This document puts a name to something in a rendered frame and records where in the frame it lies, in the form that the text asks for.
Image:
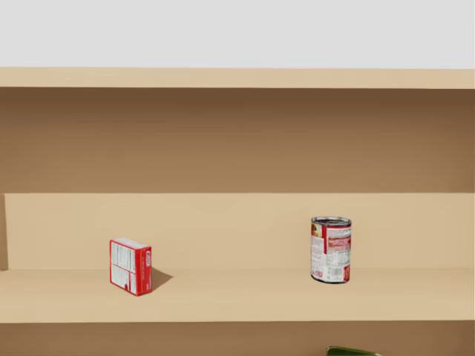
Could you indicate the pale wooden shelf unit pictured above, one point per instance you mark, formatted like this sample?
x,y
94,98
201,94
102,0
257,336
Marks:
x,y
237,148

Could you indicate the red and white can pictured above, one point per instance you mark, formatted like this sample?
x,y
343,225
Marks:
x,y
331,252

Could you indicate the green and blue rectangular can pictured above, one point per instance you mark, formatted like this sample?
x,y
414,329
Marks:
x,y
350,351

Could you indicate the red and white carton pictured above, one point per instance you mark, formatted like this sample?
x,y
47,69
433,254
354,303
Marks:
x,y
128,267

